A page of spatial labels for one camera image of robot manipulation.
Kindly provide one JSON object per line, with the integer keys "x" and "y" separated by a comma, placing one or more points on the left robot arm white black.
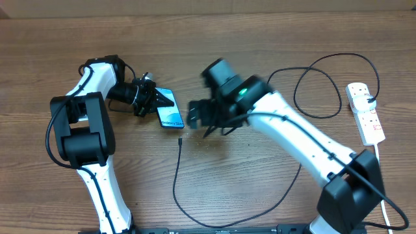
{"x": 80, "y": 136}

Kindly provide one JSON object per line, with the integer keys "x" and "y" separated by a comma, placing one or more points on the blue Galaxy smartphone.
{"x": 169, "y": 117}

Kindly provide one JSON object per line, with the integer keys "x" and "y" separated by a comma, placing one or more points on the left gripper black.
{"x": 148, "y": 102}

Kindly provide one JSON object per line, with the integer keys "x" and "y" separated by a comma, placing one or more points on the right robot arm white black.
{"x": 352, "y": 184}

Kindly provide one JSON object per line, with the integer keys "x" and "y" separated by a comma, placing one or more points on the white power strip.
{"x": 368, "y": 123}

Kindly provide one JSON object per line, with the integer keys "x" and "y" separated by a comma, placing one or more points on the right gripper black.
{"x": 204, "y": 109}

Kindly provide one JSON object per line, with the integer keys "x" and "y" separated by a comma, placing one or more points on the white USB charger plug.
{"x": 363, "y": 103}

